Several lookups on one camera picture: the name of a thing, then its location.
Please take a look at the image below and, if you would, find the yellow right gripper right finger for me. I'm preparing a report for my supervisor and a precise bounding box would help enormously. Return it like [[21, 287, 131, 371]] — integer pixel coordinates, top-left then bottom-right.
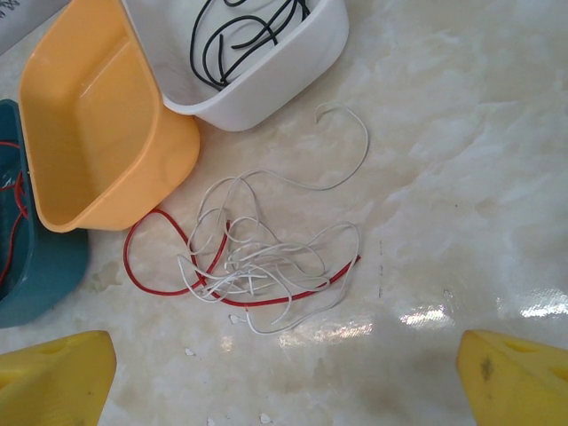
[[456, 328, 568, 426]]

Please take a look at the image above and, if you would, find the teal plastic bin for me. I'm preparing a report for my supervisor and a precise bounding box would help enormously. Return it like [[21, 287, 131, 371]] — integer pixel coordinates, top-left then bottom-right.
[[0, 99, 90, 329]]

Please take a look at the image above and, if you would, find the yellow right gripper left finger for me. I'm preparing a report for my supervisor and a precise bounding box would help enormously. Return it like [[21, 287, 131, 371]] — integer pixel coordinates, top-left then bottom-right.
[[0, 330, 117, 426]]

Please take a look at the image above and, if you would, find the orange plastic bin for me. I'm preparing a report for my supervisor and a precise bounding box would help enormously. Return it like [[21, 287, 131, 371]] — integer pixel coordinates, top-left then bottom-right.
[[18, 0, 201, 234]]

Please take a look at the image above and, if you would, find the white plastic bin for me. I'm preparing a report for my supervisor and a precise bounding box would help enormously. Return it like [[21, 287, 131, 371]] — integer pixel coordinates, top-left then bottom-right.
[[122, 0, 351, 133]]

